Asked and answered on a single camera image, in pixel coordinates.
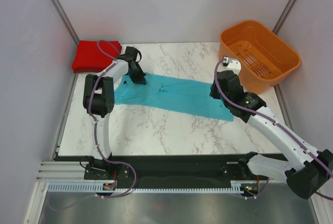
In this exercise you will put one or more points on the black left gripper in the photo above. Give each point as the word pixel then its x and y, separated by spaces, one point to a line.
pixel 140 79

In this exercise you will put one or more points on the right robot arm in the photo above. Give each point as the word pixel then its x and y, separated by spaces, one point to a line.
pixel 305 168

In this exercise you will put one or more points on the white slotted cable duct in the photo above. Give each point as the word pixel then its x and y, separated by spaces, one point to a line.
pixel 99 187

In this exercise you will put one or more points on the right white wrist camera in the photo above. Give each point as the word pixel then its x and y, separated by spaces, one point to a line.
pixel 232 64

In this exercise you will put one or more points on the right aluminium frame post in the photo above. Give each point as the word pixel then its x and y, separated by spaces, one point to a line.
pixel 283 16

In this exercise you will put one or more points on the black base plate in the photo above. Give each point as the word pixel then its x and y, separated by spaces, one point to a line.
pixel 171 171

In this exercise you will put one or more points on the orange plastic tub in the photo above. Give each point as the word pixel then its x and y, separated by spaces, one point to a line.
pixel 265 59

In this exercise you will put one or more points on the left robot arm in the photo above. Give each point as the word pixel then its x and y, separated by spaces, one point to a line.
pixel 98 97

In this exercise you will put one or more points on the aluminium frame post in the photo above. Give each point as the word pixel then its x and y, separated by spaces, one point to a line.
pixel 283 16
pixel 64 18

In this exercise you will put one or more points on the turquoise t shirt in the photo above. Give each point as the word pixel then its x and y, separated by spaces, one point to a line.
pixel 173 94

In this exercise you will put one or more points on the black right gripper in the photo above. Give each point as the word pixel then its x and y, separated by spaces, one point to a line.
pixel 213 92

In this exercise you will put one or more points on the dark red folded t shirt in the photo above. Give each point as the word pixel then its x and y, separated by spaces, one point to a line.
pixel 83 71

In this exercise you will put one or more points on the left aluminium frame post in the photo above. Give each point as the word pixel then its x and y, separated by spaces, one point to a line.
pixel 64 18

